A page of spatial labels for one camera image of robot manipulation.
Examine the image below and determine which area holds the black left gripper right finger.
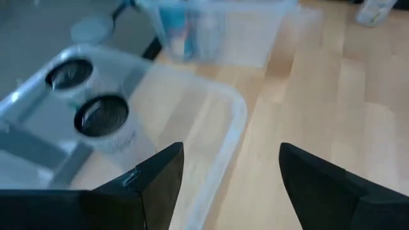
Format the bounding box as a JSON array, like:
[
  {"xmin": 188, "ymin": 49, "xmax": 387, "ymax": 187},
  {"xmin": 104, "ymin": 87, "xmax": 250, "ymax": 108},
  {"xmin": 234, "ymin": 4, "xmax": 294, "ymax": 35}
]
[{"xmin": 279, "ymin": 142, "xmax": 409, "ymax": 230}]

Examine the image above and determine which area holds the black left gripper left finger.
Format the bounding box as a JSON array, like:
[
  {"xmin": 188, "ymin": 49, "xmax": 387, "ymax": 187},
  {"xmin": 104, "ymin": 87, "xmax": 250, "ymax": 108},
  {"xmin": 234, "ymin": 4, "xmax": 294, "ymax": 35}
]
[{"xmin": 0, "ymin": 142, "xmax": 185, "ymax": 230}]

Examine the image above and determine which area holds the clear plastic bin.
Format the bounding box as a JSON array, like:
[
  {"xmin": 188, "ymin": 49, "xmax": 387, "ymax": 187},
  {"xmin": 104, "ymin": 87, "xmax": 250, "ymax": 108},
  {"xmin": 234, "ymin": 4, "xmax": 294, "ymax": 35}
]
[
  {"xmin": 0, "ymin": 44, "xmax": 249, "ymax": 230},
  {"xmin": 135, "ymin": 0, "xmax": 300, "ymax": 68}
]

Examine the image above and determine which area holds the Celsius Tropical Vibe can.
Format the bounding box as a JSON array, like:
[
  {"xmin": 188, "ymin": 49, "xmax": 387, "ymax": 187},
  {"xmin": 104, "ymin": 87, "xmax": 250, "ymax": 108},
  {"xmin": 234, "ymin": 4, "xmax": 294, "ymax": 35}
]
[{"xmin": 356, "ymin": 0, "xmax": 397, "ymax": 27}]

